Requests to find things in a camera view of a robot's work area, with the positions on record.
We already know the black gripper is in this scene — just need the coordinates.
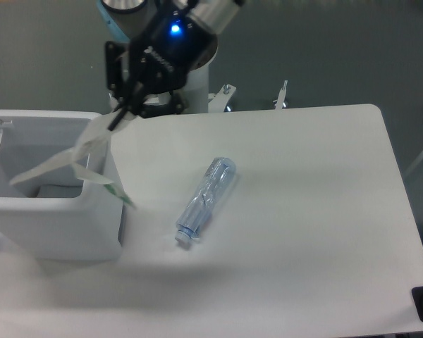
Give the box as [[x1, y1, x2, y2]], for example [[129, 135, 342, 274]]
[[104, 6, 217, 132]]

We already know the white plastic bag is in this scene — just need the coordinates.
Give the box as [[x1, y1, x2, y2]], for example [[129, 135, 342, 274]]
[[9, 110, 135, 208]]

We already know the clear crushed plastic bottle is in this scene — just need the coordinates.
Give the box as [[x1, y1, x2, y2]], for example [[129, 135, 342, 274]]
[[175, 157, 236, 249]]

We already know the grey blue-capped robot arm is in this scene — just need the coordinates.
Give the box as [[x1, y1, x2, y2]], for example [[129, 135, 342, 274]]
[[97, 1, 245, 131]]

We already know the white open trash can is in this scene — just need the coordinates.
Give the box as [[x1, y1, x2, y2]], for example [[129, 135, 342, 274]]
[[0, 109, 124, 261]]

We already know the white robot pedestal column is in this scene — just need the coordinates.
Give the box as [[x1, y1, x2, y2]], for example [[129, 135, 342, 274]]
[[182, 65, 209, 114]]

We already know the white pedestal base frame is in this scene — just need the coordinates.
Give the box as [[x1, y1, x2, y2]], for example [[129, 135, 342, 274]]
[[109, 80, 288, 113]]

